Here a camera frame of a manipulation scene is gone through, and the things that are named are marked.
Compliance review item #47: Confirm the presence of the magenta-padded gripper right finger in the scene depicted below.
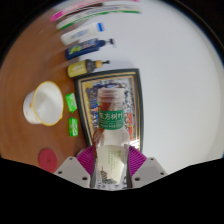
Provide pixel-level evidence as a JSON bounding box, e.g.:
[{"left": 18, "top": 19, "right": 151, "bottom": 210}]
[{"left": 125, "top": 145, "right": 168, "bottom": 190}]

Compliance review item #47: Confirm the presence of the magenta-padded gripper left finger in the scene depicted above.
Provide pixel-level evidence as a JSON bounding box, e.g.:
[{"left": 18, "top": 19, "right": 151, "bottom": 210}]
[{"left": 53, "top": 148, "right": 97, "bottom": 188}]

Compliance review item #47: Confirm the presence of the clear green-labelled drink bottle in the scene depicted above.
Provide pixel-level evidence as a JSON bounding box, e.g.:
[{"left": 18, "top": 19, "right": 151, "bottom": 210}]
[{"left": 89, "top": 87, "right": 132, "bottom": 190}]

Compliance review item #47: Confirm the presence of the flat round red coaster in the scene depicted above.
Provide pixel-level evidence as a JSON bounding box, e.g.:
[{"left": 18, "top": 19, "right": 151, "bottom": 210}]
[{"left": 37, "top": 148, "right": 58, "bottom": 174}]

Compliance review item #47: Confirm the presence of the small green packet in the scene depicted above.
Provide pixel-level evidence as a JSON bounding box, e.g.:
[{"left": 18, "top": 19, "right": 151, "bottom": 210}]
[
  {"left": 68, "top": 117, "right": 79, "bottom": 137},
  {"left": 64, "top": 92, "right": 78, "bottom": 114}
]

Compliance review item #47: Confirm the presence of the black-framed colourful picture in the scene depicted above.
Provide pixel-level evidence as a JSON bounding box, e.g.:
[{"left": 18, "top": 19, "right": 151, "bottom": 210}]
[{"left": 73, "top": 68, "right": 145, "bottom": 153}]

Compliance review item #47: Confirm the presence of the white yellow-rimmed cup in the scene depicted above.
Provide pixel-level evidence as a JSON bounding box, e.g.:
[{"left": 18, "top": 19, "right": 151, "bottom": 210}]
[{"left": 22, "top": 80, "right": 65, "bottom": 127}]

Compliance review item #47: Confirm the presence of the yellow pump bottle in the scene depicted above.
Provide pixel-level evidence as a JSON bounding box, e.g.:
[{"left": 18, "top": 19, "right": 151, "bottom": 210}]
[{"left": 66, "top": 58, "right": 111, "bottom": 79}]

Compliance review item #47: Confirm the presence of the dark blue pump bottle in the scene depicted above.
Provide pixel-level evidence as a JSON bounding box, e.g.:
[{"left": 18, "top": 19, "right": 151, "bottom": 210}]
[{"left": 64, "top": 37, "right": 116, "bottom": 61}]

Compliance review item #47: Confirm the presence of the white blue-capped tube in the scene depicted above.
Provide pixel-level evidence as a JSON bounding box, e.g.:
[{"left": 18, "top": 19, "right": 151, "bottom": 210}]
[{"left": 60, "top": 22, "right": 105, "bottom": 47}]

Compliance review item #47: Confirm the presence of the green and white toothbrush pack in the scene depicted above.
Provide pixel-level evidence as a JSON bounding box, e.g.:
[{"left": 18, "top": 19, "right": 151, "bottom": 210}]
[{"left": 55, "top": 7, "right": 142, "bottom": 31}]

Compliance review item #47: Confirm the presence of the pink and white toothbrush pack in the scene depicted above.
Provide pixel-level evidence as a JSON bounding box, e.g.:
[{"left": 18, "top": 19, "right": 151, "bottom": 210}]
[{"left": 49, "top": 0, "right": 139, "bottom": 23}]

